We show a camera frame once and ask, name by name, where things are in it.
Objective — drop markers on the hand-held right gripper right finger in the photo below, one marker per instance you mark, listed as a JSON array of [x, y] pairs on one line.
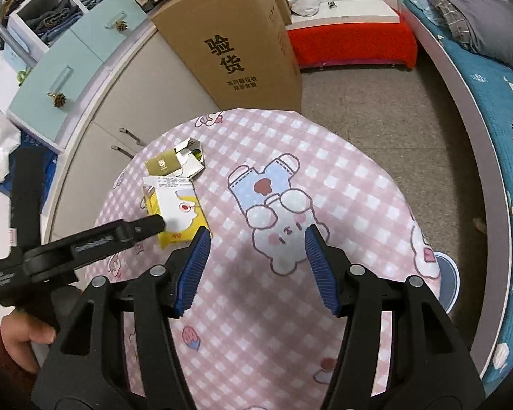
[[321, 271]]

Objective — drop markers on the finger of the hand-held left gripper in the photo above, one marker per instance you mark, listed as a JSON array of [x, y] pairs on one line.
[[141, 228]]

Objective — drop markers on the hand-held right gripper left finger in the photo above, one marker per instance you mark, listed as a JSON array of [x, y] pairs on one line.
[[194, 264]]

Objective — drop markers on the yellow white carton box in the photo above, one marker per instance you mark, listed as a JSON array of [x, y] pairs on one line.
[[179, 213]]

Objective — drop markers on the person's left hand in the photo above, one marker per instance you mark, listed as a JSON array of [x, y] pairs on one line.
[[23, 339]]

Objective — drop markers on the olive gold carton box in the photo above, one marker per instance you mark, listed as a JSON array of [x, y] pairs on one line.
[[169, 163]]

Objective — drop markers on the blue bag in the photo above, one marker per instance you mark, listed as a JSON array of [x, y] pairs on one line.
[[8, 181]]

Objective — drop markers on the round grey disc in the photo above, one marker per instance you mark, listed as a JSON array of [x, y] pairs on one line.
[[449, 282]]

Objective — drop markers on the beige cabinet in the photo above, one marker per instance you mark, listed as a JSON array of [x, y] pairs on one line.
[[132, 89]]

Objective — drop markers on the pine cone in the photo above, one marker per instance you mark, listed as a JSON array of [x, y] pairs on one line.
[[121, 26], [60, 100]]

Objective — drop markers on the teal drawer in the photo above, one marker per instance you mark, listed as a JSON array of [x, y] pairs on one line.
[[107, 21], [55, 89]]

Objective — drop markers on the tall brown cardboard box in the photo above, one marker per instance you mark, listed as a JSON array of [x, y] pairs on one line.
[[235, 51]]

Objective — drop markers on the grey metal tube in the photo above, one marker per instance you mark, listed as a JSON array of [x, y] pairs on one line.
[[13, 45]]

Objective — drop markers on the folded grey blue cloth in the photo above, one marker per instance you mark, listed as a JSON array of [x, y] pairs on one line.
[[53, 19]]

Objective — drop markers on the red ottoman with white top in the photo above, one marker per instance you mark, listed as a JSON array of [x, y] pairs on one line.
[[350, 45]]

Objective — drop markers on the blue patterned bed sheet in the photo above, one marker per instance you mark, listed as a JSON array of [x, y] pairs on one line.
[[496, 115]]

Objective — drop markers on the small brown cardboard box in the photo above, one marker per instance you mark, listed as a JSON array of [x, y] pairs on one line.
[[282, 4]]

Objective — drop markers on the plaid pillow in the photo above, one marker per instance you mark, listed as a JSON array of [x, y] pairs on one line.
[[451, 17]]

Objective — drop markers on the pale bed frame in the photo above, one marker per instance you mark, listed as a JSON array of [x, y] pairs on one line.
[[498, 230]]

